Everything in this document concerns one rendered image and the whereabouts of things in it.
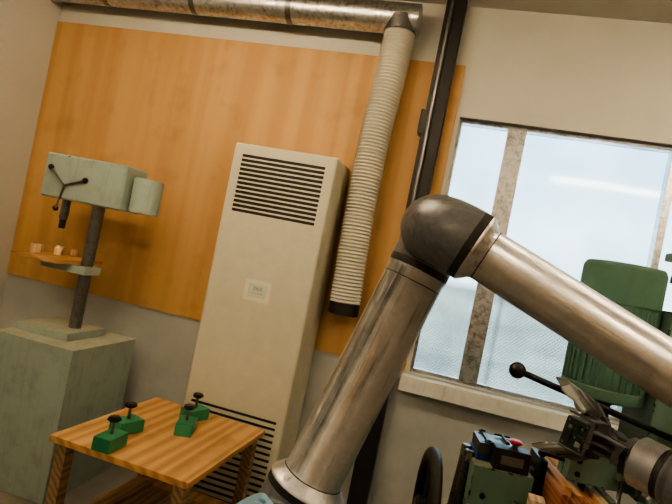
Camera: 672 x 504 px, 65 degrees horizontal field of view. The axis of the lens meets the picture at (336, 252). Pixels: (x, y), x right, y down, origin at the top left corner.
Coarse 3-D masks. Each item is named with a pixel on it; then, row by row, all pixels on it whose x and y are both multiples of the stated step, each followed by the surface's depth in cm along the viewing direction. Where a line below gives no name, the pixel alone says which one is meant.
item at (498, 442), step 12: (480, 432) 132; (480, 444) 124; (492, 444) 124; (504, 444) 123; (480, 456) 124; (492, 456) 121; (504, 456) 119; (516, 456) 119; (528, 456) 119; (504, 468) 119; (516, 468) 119; (528, 468) 119
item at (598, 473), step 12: (564, 468) 122; (576, 468) 120; (588, 468) 120; (600, 468) 120; (612, 468) 119; (576, 480) 120; (588, 480) 120; (600, 480) 120; (612, 480) 119; (624, 492) 119
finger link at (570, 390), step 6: (558, 378) 111; (564, 384) 110; (570, 384) 108; (564, 390) 105; (570, 390) 107; (576, 390) 107; (570, 396) 105; (576, 396) 106; (576, 402) 105; (582, 402) 106; (576, 408) 106; (582, 408) 104; (588, 408) 105
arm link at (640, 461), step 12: (636, 444) 92; (648, 444) 92; (660, 444) 92; (636, 456) 91; (648, 456) 90; (624, 468) 92; (636, 468) 90; (648, 468) 89; (636, 480) 90; (648, 480) 89
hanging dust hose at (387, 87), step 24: (384, 48) 257; (408, 48) 258; (384, 72) 256; (384, 96) 254; (384, 120) 255; (360, 144) 258; (384, 144) 256; (360, 168) 255; (360, 192) 254; (360, 216) 254; (360, 240) 254; (336, 264) 258; (360, 264) 255; (336, 288) 256; (360, 288) 259; (336, 312) 253
